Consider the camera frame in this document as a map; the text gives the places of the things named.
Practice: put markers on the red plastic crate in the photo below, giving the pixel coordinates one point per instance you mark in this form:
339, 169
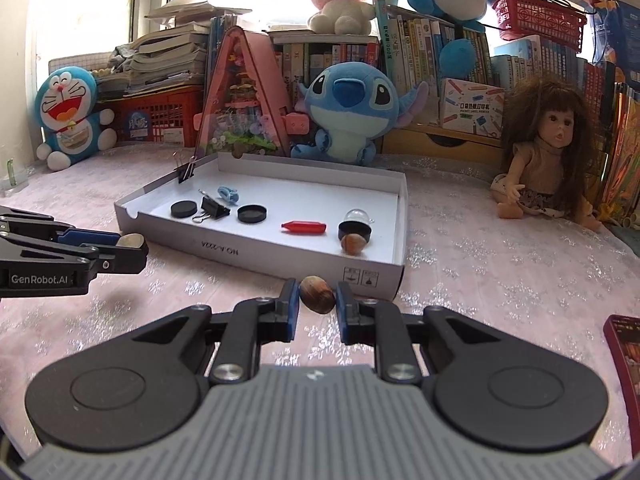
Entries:
165, 117

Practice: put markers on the red crayon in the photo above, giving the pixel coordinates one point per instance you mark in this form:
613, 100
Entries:
302, 226

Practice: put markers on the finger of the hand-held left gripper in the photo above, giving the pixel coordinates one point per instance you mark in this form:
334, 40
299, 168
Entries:
90, 236
125, 260

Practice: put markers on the dark red book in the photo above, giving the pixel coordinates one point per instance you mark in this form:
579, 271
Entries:
625, 355

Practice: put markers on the stack of books and papers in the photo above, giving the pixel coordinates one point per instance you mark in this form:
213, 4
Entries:
165, 55

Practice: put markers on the blue alien plush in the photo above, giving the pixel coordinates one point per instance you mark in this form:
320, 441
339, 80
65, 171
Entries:
350, 105

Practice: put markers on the white pencil print box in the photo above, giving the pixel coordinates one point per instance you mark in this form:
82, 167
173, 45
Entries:
472, 105

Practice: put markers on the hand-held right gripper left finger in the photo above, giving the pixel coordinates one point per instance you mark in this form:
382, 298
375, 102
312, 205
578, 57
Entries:
292, 305

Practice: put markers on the black round disc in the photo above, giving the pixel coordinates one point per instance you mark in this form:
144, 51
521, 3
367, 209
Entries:
251, 213
182, 208
355, 232

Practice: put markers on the black binder clip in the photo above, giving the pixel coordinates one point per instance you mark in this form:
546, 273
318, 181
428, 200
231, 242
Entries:
212, 207
185, 170

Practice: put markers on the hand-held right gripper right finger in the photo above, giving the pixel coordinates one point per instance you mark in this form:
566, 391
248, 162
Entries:
342, 310

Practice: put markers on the wooden drawer organiser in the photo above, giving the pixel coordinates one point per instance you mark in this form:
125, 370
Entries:
440, 142

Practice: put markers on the brown-haired doll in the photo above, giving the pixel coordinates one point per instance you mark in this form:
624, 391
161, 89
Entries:
550, 155

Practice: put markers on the blue robot cat plush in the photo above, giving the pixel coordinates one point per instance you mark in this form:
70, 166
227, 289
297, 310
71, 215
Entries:
67, 115

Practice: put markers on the row of colourful thin books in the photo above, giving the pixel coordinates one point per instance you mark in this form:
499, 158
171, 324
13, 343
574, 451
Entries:
622, 135

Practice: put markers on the blue white card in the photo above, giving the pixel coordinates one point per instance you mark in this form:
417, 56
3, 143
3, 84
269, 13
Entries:
134, 127

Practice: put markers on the pink triangular toy house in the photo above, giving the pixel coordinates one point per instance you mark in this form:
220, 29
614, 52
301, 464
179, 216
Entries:
245, 90

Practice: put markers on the pink snowflake tablecloth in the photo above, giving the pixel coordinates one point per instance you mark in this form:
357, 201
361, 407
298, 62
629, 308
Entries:
500, 270

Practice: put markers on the shallow white cardboard box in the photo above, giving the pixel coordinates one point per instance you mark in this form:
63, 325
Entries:
300, 195

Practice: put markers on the beige pebble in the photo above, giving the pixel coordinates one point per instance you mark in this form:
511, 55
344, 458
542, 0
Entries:
131, 240

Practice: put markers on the row of upright books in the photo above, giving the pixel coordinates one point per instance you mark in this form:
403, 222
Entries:
415, 45

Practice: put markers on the brown nut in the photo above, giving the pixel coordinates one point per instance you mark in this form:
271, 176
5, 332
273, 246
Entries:
354, 244
317, 294

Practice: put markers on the red plastic basket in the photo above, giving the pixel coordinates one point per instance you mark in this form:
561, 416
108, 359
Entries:
540, 17

